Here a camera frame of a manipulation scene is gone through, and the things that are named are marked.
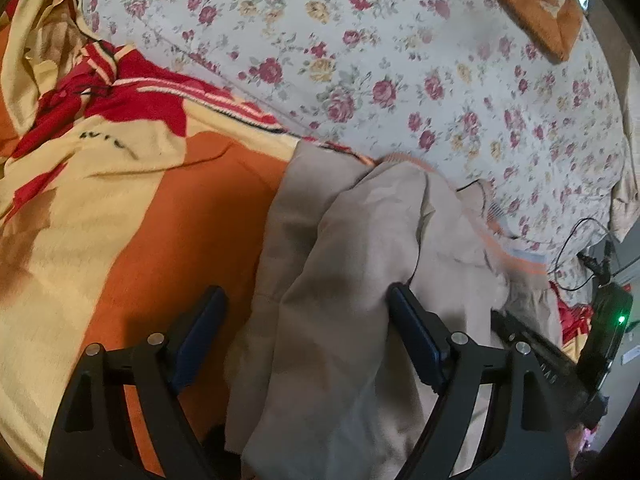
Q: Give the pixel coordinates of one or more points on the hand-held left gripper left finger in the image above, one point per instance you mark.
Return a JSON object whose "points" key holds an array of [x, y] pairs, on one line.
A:
{"points": [[200, 340]]}

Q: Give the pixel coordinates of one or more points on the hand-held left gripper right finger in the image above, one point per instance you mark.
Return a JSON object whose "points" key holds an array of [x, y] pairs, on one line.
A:
{"points": [[415, 335]]}

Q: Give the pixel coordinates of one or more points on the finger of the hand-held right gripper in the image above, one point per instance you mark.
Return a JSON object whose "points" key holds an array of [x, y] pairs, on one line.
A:
{"points": [[550, 350]]}

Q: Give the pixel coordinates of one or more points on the beige zip jacket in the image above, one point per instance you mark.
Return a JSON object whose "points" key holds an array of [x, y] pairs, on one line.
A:
{"points": [[350, 260]]}

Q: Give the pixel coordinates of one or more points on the black charger plug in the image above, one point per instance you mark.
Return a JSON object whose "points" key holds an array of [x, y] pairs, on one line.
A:
{"points": [[591, 261]]}

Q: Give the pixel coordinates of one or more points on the beige cloth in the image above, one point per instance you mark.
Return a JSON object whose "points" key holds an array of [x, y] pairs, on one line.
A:
{"points": [[625, 200]]}

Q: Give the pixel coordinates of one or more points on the red orange yellow printed blanket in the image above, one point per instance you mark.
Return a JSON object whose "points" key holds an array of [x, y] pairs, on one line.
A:
{"points": [[100, 210]]}

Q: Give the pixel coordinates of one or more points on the floral quilt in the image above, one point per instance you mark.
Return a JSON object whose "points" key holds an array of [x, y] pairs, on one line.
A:
{"points": [[400, 35]]}

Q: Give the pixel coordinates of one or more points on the orange plush blanket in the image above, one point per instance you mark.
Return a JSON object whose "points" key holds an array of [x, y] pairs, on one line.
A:
{"points": [[545, 25]]}

